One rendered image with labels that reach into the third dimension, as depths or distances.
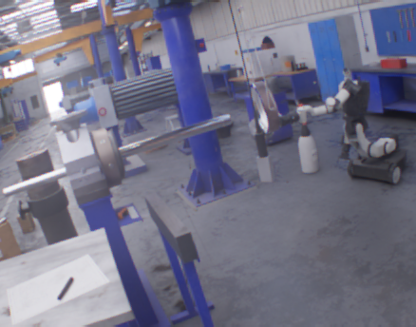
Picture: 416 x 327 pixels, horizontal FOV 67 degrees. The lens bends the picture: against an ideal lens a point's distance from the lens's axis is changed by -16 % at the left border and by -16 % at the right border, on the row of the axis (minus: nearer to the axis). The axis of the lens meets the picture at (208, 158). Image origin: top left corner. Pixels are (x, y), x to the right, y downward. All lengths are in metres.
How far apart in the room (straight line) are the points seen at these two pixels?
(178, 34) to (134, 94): 2.06
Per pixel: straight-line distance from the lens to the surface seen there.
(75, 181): 1.96
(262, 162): 1.75
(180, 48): 3.90
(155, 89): 5.84
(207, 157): 4.06
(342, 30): 6.97
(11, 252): 4.17
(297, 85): 8.10
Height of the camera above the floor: 1.56
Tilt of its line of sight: 16 degrees down
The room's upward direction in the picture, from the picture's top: 13 degrees counter-clockwise
